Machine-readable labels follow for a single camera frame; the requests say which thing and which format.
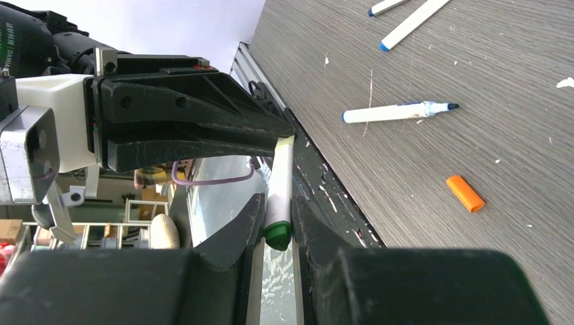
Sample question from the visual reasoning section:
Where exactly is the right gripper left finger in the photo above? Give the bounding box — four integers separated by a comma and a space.
1, 194, 265, 324

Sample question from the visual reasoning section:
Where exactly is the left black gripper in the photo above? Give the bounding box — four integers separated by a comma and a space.
83, 47, 295, 173

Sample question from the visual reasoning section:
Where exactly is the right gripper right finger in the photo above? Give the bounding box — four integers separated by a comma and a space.
291, 197, 549, 324

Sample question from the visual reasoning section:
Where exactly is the white marker green tip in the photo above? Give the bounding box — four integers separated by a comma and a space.
264, 146, 293, 251

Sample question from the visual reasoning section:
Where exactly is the yellow pen cap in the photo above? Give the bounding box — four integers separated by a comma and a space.
275, 135, 295, 151

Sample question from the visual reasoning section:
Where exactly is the orange pen cap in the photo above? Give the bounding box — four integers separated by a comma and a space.
445, 175, 485, 213

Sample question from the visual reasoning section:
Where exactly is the white marker blue end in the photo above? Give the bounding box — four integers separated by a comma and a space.
342, 101, 460, 124

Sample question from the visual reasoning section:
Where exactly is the white marker blue tip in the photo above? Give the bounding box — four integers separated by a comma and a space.
379, 0, 449, 51

